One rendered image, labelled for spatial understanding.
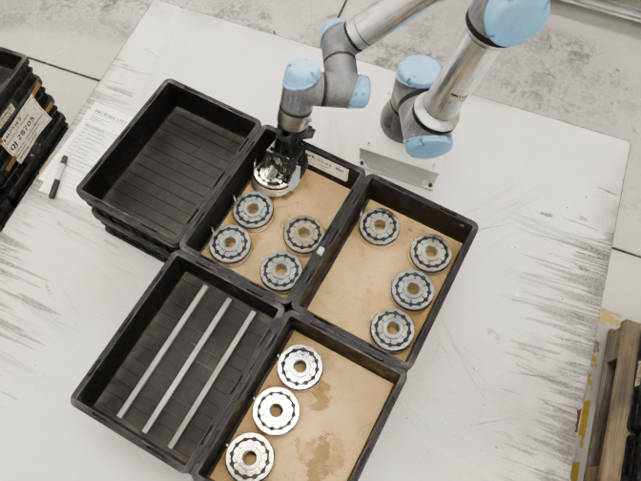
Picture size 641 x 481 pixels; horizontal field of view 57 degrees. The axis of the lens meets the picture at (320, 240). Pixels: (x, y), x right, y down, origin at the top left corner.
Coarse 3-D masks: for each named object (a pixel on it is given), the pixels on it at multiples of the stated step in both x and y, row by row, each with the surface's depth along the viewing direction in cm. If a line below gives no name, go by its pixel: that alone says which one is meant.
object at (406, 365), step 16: (368, 176) 145; (400, 192) 144; (352, 208) 141; (320, 256) 136; (464, 256) 137; (304, 288) 133; (448, 288) 133; (320, 320) 131; (432, 320) 130; (352, 336) 128; (384, 352) 127; (416, 352) 127
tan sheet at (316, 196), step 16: (304, 176) 156; (320, 176) 156; (288, 192) 154; (304, 192) 154; (320, 192) 154; (336, 192) 154; (288, 208) 152; (304, 208) 152; (320, 208) 152; (336, 208) 152; (224, 224) 150; (272, 224) 150; (256, 240) 148; (272, 240) 148; (208, 256) 146; (256, 256) 147; (240, 272) 145; (256, 272) 145
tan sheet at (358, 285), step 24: (360, 240) 149; (408, 240) 149; (456, 240) 149; (336, 264) 146; (360, 264) 146; (384, 264) 146; (408, 264) 146; (336, 288) 143; (360, 288) 144; (384, 288) 144; (408, 288) 144; (336, 312) 141; (360, 312) 141; (360, 336) 139
